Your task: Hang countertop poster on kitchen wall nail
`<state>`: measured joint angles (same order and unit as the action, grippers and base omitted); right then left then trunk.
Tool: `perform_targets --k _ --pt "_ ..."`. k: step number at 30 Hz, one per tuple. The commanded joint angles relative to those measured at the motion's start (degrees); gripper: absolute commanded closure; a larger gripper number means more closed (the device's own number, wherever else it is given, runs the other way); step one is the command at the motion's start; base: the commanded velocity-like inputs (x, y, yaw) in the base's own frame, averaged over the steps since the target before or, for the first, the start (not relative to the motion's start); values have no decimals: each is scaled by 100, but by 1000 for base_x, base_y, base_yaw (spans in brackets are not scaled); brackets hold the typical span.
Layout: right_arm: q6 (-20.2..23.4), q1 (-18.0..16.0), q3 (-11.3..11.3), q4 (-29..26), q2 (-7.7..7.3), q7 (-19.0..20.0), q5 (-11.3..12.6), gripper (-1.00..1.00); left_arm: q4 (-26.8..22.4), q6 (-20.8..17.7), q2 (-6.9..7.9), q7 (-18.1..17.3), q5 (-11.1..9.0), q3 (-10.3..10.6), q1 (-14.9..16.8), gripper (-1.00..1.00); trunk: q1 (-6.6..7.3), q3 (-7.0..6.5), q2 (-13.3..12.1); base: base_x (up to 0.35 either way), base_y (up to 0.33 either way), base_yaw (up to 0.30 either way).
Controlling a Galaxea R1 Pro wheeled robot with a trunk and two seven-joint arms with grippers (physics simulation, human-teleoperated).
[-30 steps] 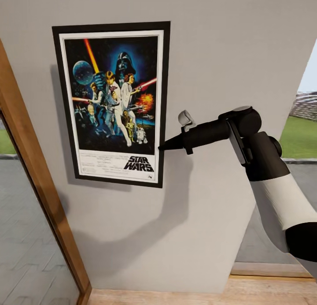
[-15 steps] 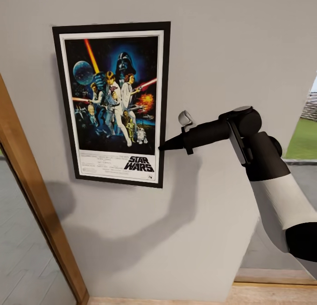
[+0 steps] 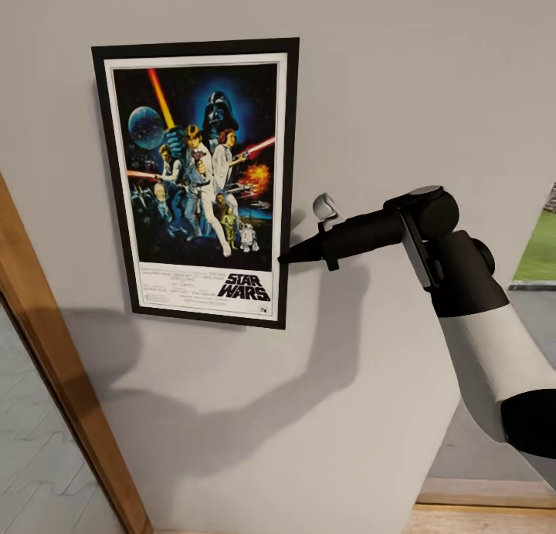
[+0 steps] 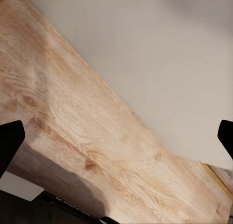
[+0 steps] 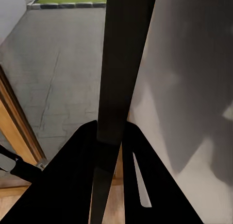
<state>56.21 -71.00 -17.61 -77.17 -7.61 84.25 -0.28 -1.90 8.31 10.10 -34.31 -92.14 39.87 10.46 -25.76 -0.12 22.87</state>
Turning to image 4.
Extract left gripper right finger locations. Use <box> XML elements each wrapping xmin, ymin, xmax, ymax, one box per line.
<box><xmin>217</xmin><ymin>120</ymin><xmax>233</xmax><ymax>159</ymax></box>

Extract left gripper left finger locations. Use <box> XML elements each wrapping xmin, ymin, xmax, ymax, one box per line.
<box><xmin>0</xmin><ymin>120</ymin><xmax>25</xmax><ymax>178</ymax></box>

